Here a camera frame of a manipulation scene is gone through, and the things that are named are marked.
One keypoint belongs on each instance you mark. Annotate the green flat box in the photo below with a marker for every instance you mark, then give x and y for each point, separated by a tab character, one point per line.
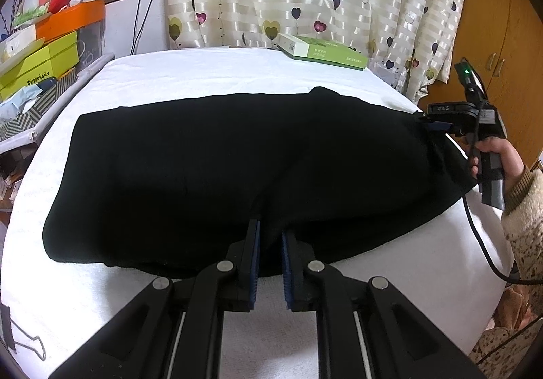
326	54

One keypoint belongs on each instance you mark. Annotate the light blue bag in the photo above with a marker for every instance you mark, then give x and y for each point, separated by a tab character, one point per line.
19	101

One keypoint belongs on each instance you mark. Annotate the yellow-green shoe box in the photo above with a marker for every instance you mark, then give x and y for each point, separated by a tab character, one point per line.
51	60

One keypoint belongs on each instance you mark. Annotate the striped cardboard box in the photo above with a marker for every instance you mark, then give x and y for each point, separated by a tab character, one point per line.
34	116

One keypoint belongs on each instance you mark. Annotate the wooden wardrobe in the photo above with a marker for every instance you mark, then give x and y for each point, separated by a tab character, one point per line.
500	31

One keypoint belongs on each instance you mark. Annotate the person's right forearm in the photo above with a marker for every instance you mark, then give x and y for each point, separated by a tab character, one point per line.
526	226

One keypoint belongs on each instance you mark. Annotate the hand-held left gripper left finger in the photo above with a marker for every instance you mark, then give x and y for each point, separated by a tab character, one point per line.
254	260

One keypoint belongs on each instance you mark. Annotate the orange box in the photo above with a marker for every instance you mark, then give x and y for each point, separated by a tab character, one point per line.
72	20

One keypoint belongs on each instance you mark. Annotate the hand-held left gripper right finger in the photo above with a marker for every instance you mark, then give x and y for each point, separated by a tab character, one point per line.
288	268

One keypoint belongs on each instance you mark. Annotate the white towel cover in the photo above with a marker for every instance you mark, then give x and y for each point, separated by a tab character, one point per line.
233	73

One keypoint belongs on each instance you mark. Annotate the black pants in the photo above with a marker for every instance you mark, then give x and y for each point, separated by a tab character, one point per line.
191	171

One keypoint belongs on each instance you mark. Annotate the clear plastic bin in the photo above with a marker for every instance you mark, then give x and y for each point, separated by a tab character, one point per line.
91	43

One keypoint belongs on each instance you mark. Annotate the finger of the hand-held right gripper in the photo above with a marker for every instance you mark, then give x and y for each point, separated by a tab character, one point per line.
437	127

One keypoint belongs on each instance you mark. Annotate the person's right hand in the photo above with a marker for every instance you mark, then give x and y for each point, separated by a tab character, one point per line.
509	158

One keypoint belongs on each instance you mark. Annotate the small white box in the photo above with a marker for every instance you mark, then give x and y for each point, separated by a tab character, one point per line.
17	43

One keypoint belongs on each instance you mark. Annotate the person's patterned garment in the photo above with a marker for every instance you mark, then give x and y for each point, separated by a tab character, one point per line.
509	340

